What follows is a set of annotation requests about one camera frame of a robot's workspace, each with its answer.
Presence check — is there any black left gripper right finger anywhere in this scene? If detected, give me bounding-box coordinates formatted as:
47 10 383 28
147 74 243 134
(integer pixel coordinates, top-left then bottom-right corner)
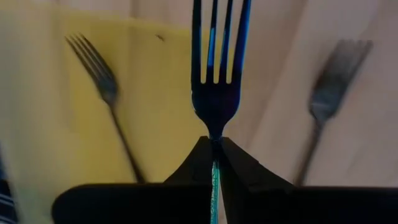
218 136 398 224

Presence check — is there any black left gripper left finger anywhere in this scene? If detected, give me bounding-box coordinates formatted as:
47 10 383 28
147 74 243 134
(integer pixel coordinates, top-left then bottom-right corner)
51 136 216 224

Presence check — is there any iridescent blue fork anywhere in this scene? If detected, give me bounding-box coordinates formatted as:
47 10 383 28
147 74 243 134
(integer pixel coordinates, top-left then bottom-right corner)
190 0 252 224

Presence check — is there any yellow plastic bin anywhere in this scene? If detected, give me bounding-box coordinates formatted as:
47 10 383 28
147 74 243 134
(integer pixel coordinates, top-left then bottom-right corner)
0 0 246 224

